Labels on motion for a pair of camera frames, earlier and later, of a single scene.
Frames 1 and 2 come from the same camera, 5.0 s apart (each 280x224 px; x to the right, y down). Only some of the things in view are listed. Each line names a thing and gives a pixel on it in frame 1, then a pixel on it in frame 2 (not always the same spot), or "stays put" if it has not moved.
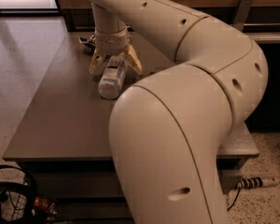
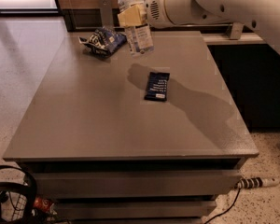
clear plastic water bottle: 111,80 to 139,37
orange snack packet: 45,203 stays put
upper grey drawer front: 101,184 stays put
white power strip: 256,182 stays put
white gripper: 111,44 to 159,8
